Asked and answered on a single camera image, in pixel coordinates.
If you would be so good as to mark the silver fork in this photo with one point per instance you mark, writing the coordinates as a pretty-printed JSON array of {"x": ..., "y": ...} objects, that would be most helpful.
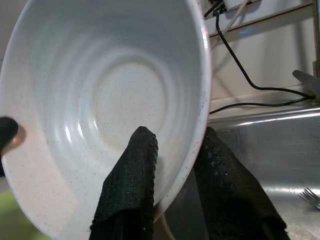
[{"x": 311, "y": 198}]

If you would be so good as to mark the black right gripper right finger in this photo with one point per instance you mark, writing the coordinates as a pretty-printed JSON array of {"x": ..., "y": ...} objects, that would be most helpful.
[{"x": 232, "y": 195}]

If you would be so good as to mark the white bowl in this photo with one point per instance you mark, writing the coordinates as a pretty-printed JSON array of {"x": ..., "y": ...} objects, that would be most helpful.
[{"x": 100, "y": 75}]

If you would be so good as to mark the steel faucet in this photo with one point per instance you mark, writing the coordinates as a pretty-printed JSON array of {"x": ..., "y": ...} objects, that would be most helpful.
[{"x": 307, "y": 82}]

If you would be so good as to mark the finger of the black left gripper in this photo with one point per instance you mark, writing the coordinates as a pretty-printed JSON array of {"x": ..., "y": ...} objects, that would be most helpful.
[{"x": 7, "y": 132}]

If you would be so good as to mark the stainless steel sink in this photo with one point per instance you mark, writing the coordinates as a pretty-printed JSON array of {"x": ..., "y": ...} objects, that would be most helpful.
[{"x": 275, "y": 150}]

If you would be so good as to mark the green plate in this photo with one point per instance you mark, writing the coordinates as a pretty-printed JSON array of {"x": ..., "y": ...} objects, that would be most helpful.
[{"x": 12, "y": 220}]

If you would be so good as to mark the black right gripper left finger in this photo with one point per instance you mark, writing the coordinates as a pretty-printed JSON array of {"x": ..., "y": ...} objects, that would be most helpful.
[{"x": 130, "y": 187}]

